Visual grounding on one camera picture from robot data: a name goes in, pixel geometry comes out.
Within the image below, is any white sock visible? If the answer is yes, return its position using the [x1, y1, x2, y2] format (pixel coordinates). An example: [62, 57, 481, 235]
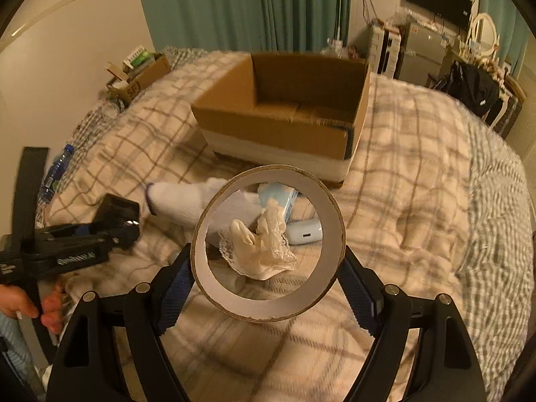
[145, 177, 263, 234]

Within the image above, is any brown packing tape roll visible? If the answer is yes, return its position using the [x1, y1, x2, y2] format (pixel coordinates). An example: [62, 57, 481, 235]
[190, 165, 346, 322]

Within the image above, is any cream lace cloth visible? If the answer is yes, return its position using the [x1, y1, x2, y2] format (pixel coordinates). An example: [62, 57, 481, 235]
[219, 200, 300, 280]

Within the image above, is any person's left hand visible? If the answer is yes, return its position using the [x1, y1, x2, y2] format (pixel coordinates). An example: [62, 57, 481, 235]
[0, 282, 65, 335]

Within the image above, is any blue water bottle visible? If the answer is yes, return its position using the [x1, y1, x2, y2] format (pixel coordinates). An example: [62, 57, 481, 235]
[39, 143, 74, 203]

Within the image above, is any clear plastic bottle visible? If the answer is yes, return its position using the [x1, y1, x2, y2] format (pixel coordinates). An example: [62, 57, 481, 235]
[89, 98, 125, 124]

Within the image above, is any plaid bed blanket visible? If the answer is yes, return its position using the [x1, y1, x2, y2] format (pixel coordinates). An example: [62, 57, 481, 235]
[42, 51, 534, 401]

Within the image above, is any white earbuds case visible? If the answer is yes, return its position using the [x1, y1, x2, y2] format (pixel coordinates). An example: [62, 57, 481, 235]
[285, 218, 323, 246]

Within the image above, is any small cardboard box with items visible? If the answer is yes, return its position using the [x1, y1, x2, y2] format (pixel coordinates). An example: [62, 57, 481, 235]
[106, 46, 171, 105]

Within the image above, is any black jacket on chair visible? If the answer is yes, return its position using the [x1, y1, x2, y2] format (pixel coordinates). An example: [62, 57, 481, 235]
[434, 61, 500, 118]

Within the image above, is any large open cardboard box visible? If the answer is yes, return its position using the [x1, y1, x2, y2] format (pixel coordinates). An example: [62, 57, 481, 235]
[192, 54, 371, 183]

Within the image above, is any grey mini fridge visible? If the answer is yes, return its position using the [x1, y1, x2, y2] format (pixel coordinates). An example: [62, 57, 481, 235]
[394, 22, 450, 86]

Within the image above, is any green curtain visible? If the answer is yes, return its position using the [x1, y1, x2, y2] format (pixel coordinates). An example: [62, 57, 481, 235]
[141, 0, 350, 52]
[479, 0, 530, 77]

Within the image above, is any white suitcase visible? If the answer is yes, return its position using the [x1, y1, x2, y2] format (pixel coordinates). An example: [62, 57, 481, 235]
[367, 24, 402, 79]

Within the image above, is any white oval vanity mirror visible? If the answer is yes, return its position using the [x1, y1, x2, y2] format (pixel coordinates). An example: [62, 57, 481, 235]
[466, 13, 500, 62]

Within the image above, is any large clear water jug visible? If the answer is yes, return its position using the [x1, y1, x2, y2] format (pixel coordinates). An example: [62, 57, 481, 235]
[321, 17, 349, 59]

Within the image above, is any green curtain at right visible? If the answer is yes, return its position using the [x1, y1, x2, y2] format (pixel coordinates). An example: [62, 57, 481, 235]
[479, 0, 530, 77]

